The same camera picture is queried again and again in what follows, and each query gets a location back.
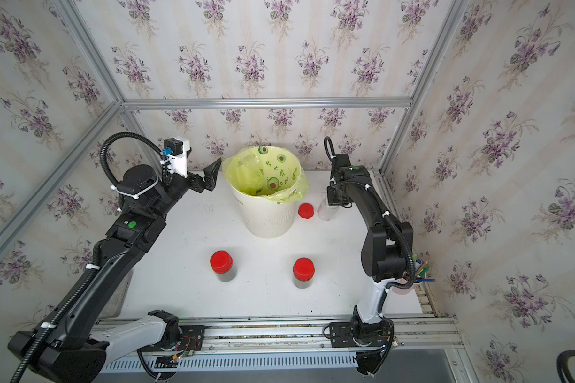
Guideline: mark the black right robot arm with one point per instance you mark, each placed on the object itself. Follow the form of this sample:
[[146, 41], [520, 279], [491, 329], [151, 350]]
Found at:
[[387, 256]]

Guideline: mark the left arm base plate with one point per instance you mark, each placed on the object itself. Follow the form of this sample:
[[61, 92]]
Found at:
[[191, 339]]

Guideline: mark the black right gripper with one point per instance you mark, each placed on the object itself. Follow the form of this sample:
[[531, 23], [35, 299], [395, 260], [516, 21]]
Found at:
[[332, 199]]

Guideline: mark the pink plastic cup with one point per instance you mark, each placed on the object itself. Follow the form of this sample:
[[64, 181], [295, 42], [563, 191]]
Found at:
[[400, 291]]

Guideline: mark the white trash bin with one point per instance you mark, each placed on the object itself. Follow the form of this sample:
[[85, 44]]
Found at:
[[264, 218]]

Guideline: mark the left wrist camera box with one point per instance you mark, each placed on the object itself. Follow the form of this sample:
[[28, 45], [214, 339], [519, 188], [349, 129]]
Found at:
[[175, 152]]

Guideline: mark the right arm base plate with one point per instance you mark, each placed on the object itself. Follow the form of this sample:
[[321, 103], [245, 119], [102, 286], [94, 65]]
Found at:
[[348, 335]]

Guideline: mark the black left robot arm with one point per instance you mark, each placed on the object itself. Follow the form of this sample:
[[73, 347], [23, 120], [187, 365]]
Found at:
[[63, 348]]

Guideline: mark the red-lid tea jar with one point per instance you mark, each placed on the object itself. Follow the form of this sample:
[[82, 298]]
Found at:
[[223, 266], [326, 211], [303, 272]]

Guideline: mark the red jar lid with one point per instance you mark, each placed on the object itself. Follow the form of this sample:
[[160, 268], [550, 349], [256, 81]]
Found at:
[[306, 211]]

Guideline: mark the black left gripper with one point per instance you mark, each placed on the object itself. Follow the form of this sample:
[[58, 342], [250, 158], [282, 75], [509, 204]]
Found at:
[[196, 184]]

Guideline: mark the coloured markers bundle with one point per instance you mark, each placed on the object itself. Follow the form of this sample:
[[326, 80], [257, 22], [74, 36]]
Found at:
[[422, 269]]

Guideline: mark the aluminium rail frame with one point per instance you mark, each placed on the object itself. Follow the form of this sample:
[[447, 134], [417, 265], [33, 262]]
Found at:
[[257, 335]]

